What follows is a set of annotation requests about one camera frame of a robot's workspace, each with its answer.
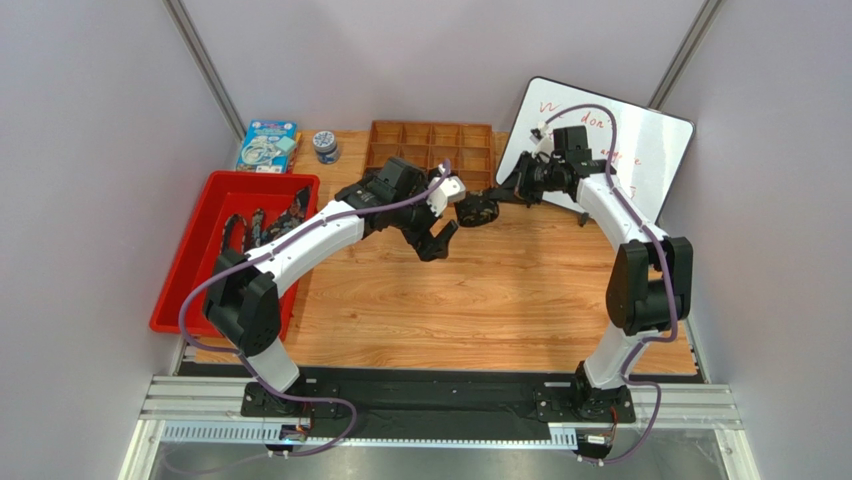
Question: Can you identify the black floral necktie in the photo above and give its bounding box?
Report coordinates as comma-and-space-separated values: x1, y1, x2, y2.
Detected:
454, 190, 500, 228

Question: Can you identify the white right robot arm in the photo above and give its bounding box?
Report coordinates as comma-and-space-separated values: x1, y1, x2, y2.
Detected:
501, 123, 693, 419

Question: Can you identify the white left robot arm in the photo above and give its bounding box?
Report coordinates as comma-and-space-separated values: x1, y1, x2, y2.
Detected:
193, 157, 466, 400

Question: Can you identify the wooden compartment organizer box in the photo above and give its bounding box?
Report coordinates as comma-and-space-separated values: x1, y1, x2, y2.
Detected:
364, 120, 496, 191

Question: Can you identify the whiteboard with red writing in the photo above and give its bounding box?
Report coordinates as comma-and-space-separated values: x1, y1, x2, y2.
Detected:
496, 77, 695, 221

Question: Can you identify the blue floral necktie in tray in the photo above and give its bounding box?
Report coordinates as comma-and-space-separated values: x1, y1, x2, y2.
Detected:
220, 186, 313, 253

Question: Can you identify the small blue white jar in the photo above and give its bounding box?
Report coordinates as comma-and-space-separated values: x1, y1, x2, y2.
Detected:
312, 130, 341, 164

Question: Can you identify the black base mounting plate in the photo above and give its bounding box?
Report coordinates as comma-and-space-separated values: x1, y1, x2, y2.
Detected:
240, 367, 636, 440

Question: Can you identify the blue picture box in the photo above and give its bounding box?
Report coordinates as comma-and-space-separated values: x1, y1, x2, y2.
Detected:
235, 119, 300, 174

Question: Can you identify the red plastic tray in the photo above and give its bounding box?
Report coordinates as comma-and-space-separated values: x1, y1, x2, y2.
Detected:
149, 171, 320, 334

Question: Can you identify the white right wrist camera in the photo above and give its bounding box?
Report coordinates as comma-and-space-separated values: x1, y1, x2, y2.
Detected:
530, 121, 554, 162

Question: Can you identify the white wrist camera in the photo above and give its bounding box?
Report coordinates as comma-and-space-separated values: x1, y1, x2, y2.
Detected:
427, 176, 467, 218
530, 121, 554, 162

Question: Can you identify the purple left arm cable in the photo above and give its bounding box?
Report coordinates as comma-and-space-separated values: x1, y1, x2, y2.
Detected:
178, 158, 454, 461

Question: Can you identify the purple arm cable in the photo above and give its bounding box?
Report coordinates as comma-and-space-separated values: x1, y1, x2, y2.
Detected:
535, 103, 680, 466
178, 158, 454, 461

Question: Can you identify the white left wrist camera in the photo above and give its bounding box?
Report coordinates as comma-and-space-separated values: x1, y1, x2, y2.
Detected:
427, 176, 467, 218

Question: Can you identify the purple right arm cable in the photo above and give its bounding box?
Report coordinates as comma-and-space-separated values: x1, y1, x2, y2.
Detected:
535, 103, 680, 466

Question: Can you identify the aluminium frame rail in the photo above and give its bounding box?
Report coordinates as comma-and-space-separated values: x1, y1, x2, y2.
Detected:
120, 367, 759, 479

